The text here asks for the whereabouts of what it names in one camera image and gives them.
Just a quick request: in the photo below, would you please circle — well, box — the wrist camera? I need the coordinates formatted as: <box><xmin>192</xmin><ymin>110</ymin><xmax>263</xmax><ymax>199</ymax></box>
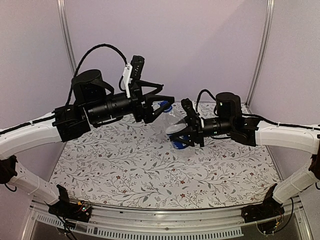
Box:
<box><xmin>180</xmin><ymin>98</ymin><xmax>201</xmax><ymax>125</ymax></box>
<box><xmin>119</xmin><ymin>55</ymin><xmax>145</xmax><ymax>99</ymax></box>

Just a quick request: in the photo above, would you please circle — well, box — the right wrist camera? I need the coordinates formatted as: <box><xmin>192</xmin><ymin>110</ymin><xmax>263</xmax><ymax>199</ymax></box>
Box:
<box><xmin>180</xmin><ymin>98</ymin><xmax>201</xmax><ymax>125</ymax></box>

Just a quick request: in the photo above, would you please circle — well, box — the aluminium corner post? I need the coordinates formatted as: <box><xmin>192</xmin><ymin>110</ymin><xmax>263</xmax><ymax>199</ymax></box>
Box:
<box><xmin>245</xmin><ymin>0</ymin><xmax>275</xmax><ymax>109</ymax></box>
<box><xmin>56</xmin><ymin>0</ymin><xmax>78</xmax><ymax>77</ymax></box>

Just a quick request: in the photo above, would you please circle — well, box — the aluminium front rail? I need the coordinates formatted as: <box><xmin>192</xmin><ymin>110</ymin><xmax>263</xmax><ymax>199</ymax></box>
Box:
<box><xmin>22</xmin><ymin>197</ymin><xmax>315</xmax><ymax>240</ymax></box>

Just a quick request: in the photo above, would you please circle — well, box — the camera cable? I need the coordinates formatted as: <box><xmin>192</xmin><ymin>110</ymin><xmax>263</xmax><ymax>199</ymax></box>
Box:
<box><xmin>194</xmin><ymin>89</ymin><xmax>217</xmax><ymax>111</ymax></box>
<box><xmin>66</xmin><ymin>43</ymin><xmax>128</xmax><ymax>106</ymax></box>

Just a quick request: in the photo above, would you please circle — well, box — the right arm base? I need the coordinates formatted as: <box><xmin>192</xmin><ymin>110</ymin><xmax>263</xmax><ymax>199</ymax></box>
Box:
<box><xmin>241</xmin><ymin>200</ymin><xmax>285</xmax><ymax>223</ymax></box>

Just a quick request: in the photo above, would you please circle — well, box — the left camera cable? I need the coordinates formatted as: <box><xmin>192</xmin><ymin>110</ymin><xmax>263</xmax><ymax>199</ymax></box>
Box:
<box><xmin>66</xmin><ymin>43</ymin><xmax>128</xmax><ymax>106</ymax></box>

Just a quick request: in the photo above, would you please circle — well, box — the blue bottle cap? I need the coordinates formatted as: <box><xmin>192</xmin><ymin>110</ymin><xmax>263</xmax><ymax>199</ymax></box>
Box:
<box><xmin>159</xmin><ymin>101</ymin><xmax>173</xmax><ymax>113</ymax></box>

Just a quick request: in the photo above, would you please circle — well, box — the small clear bottle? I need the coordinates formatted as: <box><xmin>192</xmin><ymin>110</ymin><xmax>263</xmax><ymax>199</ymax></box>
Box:
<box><xmin>153</xmin><ymin>113</ymin><xmax>166</xmax><ymax>141</ymax></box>

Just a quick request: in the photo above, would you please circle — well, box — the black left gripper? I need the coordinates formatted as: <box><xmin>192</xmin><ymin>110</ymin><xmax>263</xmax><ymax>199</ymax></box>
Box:
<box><xmin>87</xmin><ymin>80</ymin><xmax>175</xmax><ymax>124</ymax></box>

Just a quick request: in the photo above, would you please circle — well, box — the floral tablecloth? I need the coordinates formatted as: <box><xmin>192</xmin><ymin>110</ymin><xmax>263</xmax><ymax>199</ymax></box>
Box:
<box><xmin>50</xmin><ymin>115</ymin><xmax>280</xmax><ymax>209</ymax></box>

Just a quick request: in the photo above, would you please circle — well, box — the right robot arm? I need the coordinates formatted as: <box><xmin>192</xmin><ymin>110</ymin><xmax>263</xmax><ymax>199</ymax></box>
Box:
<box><xmin>169</xmin><ymin>92</ymin><xmax>320</xmax><ymax>218</ymax></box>

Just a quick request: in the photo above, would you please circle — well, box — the right camera cable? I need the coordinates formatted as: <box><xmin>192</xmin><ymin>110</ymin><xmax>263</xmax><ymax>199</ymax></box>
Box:
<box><xmin>194</xmin><ymin>89</ymin><xmax>217</xmax><ymax>111</ymax></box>

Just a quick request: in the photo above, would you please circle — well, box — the left aluminium corner post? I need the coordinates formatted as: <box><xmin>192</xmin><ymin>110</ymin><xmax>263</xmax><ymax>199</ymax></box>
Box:
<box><xmin>56</xmin><ymin>0</ymin><xmax>78</xmax><ymax>77</ymax></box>

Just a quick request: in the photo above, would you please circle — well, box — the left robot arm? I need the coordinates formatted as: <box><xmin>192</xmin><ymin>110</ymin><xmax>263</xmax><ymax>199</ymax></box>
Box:
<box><xmin>0</xmin><ymin>66</ymin><xmax>175</xmax><ymax>217</ymax></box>

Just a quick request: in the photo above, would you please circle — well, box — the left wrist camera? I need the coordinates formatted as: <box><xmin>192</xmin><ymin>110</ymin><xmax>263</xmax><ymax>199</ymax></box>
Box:
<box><xmin>119</xmin><ymin>55</ymin><xmax>145</xmax><ymax>99</ymax></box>

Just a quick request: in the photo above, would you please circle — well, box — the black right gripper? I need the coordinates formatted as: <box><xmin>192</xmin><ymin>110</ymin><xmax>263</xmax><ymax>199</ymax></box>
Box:
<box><xmin>170</xmin><ymin>114</ymin><xmax>234</xmax><ymax>147</ymax></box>

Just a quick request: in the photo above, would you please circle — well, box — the clear bottle with blue label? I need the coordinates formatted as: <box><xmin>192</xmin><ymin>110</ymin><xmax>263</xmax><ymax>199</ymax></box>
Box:
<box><xmin>163</xmin><ymin>104</ymin><xmax>195</xmax><ymax>159</ymax></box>

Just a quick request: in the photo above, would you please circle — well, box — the right aluminium corner post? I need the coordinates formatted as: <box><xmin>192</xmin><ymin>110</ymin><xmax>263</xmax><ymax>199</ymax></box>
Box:
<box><xmin>245</xmin><ymin>0</ymin><xmax>275</xmax><ymax>109</ymax></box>

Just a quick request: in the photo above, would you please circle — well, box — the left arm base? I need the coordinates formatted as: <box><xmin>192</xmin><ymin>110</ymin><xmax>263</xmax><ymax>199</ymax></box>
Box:
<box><xmin>48</xmin><ymin>184</ymin><xmax>92</xmax><ymax>223</ymax></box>

